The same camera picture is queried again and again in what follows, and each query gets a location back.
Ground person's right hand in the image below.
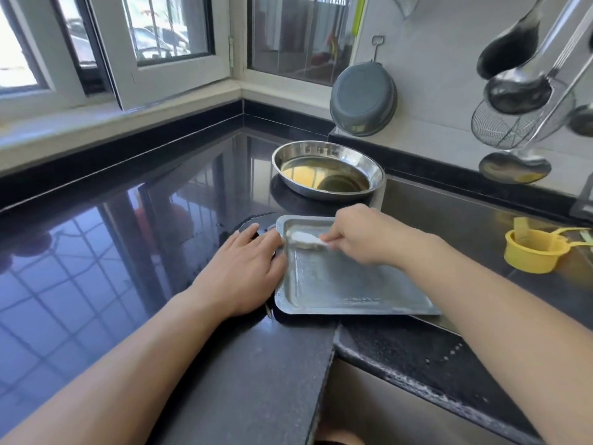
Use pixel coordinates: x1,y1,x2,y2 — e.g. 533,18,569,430
319,203,427,269

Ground person's left hand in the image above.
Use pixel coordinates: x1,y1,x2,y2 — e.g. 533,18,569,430
190,223,288,321

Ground rectangular steel tray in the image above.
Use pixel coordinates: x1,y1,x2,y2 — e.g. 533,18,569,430
273,214,442,317

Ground white cleaning brush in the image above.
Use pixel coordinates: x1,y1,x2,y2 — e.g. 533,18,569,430
291,231,331,250

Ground round steel basin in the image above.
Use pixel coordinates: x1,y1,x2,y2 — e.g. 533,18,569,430
271,140,387,202

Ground person's right forearm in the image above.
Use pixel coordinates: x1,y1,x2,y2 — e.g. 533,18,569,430
398,234,593,445

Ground person's left forearm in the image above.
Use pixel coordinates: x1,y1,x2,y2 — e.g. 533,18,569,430
0,292,228,445

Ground stainless steel sink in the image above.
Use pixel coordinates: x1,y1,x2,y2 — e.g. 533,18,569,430
371,176,593,334

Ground grey hanging basin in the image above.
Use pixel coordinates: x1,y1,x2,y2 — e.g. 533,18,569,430
330,61,398,138

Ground yellow hanging sink cup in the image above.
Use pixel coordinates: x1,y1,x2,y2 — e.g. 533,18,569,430
503,216,593,275

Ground steel soup ladle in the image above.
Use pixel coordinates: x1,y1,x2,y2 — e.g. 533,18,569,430
484,0,593,116

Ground steel gooseneck faucet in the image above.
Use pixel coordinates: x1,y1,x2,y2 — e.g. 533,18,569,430
570,171,593,223

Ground hanging steel ladles and skimmer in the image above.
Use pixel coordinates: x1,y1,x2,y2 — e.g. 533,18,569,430
476,0,552,82

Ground white hanging cloth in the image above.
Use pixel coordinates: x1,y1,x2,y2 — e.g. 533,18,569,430
389,0,426,19

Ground wire mesh skimmer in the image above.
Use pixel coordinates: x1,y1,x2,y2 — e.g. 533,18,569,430
471,23,593,151

